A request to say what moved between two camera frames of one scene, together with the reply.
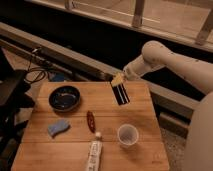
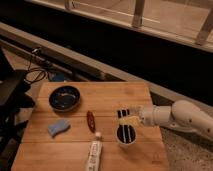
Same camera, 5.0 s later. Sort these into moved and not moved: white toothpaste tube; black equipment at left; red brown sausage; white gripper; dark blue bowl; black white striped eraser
Moved: white gripper; black white striped eraser
Not moved: dark blue bowl; black equipment at left; red brown sausage; white toothpaste tube
